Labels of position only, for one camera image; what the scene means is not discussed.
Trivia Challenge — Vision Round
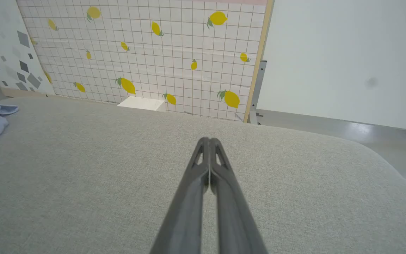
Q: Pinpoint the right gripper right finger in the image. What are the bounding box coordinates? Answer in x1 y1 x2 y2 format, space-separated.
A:
210 138 269 254

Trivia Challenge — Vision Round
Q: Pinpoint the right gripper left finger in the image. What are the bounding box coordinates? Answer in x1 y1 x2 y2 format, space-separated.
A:
150 137 211 254

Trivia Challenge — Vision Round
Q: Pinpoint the small white box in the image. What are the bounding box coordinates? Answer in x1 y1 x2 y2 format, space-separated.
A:
117 96 166 113

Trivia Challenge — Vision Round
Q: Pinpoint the lemon print grid panel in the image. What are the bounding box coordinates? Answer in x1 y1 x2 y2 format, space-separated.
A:
16 0 275 123

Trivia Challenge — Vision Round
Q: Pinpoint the terrazzo print white panel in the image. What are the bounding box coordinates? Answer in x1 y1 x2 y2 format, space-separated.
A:
0 0 56 98

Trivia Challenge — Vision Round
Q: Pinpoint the grey metal panel bracket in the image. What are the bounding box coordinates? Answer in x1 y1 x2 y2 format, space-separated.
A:
248 60 268 125

